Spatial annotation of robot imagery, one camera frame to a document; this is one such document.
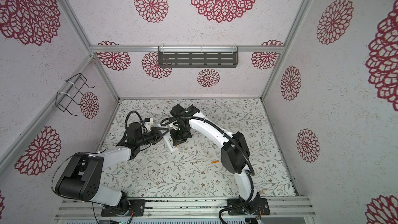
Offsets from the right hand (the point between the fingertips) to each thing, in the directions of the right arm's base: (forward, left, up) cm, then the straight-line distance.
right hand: (173, 141), depth 81 cm
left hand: (+7, +4, -2) cm, 8 cm away
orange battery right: (-4, -22, -16) cm, 28 cm away
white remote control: (+1, +3, -2) cm, 4 cm away
